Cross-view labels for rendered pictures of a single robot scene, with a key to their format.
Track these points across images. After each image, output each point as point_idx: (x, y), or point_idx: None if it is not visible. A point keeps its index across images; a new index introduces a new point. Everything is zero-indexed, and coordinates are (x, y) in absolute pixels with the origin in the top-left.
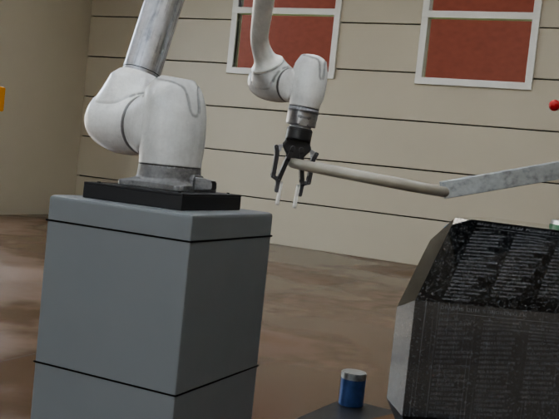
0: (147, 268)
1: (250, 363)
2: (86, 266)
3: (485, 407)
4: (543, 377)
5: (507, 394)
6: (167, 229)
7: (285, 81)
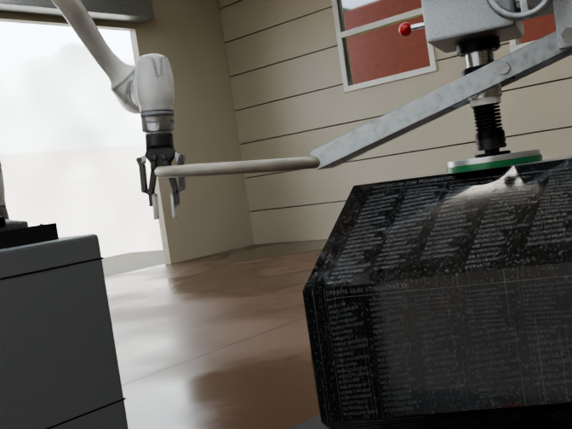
0: None
1: (108, 399)
2: None
3: (394, 401)
4: (443, 356)
5: (411, 382)
6: None
7: (132, 90)
